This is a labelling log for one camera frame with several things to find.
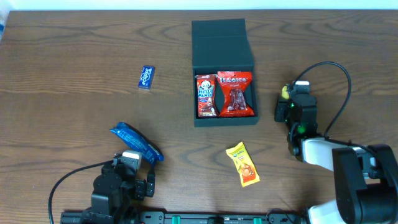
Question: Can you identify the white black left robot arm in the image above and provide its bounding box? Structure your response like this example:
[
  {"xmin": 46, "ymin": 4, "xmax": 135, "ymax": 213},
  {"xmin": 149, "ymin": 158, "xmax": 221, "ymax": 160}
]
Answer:
[{"xmin": 80, "ymin": 156, "xmax": 155, "ymax": 224}]

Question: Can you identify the blue cookie packet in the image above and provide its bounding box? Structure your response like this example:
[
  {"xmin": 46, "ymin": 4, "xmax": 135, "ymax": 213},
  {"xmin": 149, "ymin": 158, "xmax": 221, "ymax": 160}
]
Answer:
[{"xmin": 110, "ymin": 122, "xmax": 164, "ymax": 166}]

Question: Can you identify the yellow Mentos candy bottle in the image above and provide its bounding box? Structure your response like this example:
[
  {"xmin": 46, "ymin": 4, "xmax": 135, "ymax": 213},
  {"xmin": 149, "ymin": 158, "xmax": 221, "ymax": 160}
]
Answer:
[{"xmin": 280, "ymin": 85, "xmax": 290, "ymax": 100}]

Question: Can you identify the white blue object at edge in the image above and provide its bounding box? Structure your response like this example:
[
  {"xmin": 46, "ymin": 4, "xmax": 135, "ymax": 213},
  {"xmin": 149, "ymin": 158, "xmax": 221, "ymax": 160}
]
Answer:
[{"xmin": 0, "ymin": 8, "xmax": 9, "ymax": 40}]

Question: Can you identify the blue Eclipse mint tin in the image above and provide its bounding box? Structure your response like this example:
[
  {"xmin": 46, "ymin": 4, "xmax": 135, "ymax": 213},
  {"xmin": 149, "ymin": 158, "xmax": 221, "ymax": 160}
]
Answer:
[{"xmin": 138, "ymin": 65, "xmax": 155, "ymax": 90}]

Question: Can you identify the yellow Julie's peanut butter packet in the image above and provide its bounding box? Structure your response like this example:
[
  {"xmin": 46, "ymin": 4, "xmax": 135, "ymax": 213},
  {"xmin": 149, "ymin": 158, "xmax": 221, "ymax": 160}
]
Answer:
[{"xmin": 226, "ymin": 142, "xmax": 260, "ymax": 187}]

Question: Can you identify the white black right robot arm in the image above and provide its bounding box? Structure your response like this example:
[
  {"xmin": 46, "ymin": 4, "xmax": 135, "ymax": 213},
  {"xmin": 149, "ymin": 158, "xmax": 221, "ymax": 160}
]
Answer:
[{"xmin": 275, "ymin": 93, "xmax": 397, "ymax": 223}]

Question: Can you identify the black mounting rail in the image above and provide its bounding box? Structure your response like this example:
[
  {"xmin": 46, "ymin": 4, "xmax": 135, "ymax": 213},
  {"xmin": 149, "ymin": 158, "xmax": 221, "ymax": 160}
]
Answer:
[{"xmin": 60, "ymin": 211, "xmax": 312, "ymax": 224}]

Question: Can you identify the red Hello Panda box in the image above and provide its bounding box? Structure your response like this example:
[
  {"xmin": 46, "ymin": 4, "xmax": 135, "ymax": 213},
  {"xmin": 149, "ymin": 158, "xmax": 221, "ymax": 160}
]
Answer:
[{"xmin": 196, "ymin": 74, "xmax": 218, "ymax": 118}]

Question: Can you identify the red Hacks candy bag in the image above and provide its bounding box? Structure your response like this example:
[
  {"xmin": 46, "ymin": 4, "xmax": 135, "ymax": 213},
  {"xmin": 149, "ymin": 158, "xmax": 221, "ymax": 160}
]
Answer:
[{"xmin": 217, "ymin": 71, "xmax": 254, "ymax": 117}]

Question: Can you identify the dark green gift box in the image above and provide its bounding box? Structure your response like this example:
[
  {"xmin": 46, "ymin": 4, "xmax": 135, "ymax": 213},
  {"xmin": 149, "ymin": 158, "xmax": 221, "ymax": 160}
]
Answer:
[{"xmin": 192, "ymin": 19, "xmax": 259, "ymax": 127}]

